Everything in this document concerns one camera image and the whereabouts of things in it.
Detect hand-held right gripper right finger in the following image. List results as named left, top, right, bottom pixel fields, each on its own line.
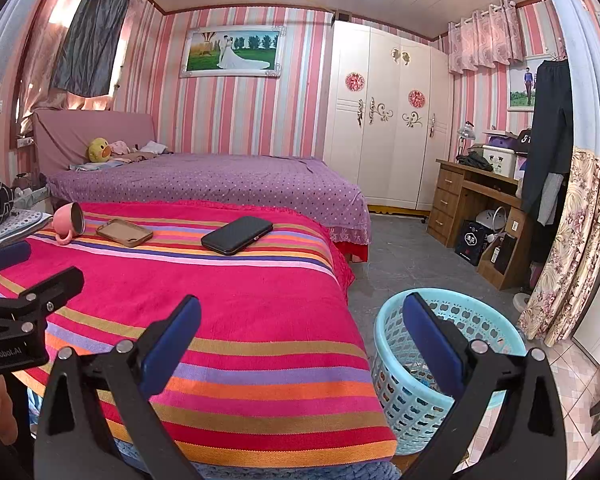
left=402, top=291, right=567, bottom=480

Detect wooden desk with drawers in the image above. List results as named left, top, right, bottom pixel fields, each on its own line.
left=427, top=159, right=536, bottom=291

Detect white round appliance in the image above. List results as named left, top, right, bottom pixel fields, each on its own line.
left=475, top=208, right=507, bottom=233

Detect black box with label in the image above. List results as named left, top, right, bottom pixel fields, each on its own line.
left=492, top=234, right=518, bottom=276

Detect pink sheer curtain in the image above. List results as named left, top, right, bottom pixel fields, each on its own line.
left=17, top=0, right=96, bottom=131

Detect yellow duck plush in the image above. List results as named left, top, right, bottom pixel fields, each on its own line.
left=88, top=137, right=113, bottom=163

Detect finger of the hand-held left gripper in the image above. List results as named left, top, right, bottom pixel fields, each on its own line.
left=0, top=240, right=32, bottom=276
left=0, top=266, right=85, bottom=321

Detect small framed photo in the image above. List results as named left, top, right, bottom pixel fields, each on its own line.
left=507, top=62, right=537, bottom=111

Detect person's left hand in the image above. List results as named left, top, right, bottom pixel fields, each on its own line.
left=0, top=374, right=20, bottom=445

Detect black gift bag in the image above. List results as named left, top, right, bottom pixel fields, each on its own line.
left=454, top=220, right=490, bottom=267

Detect dotted grey cushion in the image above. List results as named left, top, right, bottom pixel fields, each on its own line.
left=0, top=210, right=53, bottom=251

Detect hanging dark jacket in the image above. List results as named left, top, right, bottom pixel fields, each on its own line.
left=521, top=59, right=575, bottom=226

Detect light blue plastic basket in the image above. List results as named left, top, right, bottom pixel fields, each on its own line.
left=371, top=288, right=527, bottom=456

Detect bed with purple dotted cover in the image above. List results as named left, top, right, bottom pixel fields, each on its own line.
left=32, top=109, right=372, bottom=251

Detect striped pink blanket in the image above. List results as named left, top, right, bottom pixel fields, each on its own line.
left=0, top=200, right=398, bottom=468

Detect white storage box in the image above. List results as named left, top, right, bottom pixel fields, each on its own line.
left=481, top=144, right=518, bottom=178

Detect purple box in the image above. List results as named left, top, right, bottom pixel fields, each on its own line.
left=485, top=130, right=518, bottom=148

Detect dark grey curtain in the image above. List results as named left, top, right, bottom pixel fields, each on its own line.
left=50, top=0, right=133, bottom=97

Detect white wardrobe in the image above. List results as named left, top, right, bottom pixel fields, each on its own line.
left=323, top=22, right=453, bottom=212

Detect desk lamp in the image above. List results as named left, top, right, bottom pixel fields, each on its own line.
left=456, top=121, right=476, bottom=158

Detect dark clothes on desk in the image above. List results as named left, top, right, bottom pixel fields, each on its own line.
left=456, top=151, right=493, bottom=173

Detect floral door curtain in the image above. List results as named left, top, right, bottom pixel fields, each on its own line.
left=517, top=147, right=600, bottom=346

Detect pink mug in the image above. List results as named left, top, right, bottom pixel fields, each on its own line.
left=52, top=202, right=86, bottom=246

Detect framed wedding picture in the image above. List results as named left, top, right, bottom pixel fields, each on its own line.
left=179, top=24, right=287, bottom=79

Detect pink valance curtain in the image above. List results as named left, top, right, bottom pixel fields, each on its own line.
left=447, top=0, right=524, bottom=75

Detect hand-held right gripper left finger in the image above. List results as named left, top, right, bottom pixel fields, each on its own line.
left=34, top=294, right=203, bottom=480

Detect brown phone case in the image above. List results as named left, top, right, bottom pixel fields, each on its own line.
left=96, top=218, right=154, bottom=248

